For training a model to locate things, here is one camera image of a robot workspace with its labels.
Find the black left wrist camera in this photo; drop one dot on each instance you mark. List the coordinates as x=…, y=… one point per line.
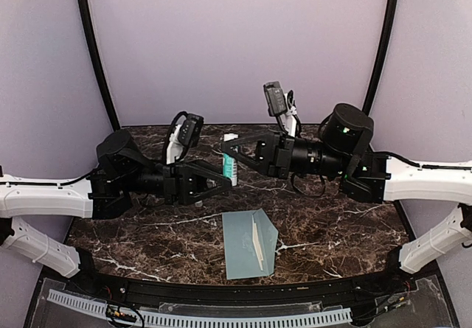
x=190, y=130

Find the white green glue stick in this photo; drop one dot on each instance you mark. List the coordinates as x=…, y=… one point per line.
x=229, y=163

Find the black front table rail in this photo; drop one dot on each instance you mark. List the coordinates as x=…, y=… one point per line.
x=357, y=291

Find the white slotted cable duct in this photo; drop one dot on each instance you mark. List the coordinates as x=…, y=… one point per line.
x=187, y=315

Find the light blue paper envelope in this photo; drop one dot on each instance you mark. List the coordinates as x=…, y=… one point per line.
x=240, y=257

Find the black corner frame post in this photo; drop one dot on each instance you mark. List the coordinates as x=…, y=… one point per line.
x=378, y=65
x=94, y=54

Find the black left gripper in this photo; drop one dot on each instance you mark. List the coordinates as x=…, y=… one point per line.
x=184, y=183

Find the black right corner frame post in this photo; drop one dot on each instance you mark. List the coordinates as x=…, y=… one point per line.
x=378, y=65

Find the black left corner frame post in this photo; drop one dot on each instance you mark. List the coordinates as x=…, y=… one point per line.
x=94, y=54

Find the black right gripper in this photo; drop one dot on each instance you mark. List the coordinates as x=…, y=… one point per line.
x=273, y=154

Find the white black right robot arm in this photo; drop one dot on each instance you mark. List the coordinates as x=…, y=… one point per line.
x=342, y=152

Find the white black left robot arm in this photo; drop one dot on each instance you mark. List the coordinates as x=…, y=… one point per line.
x=102, y=194

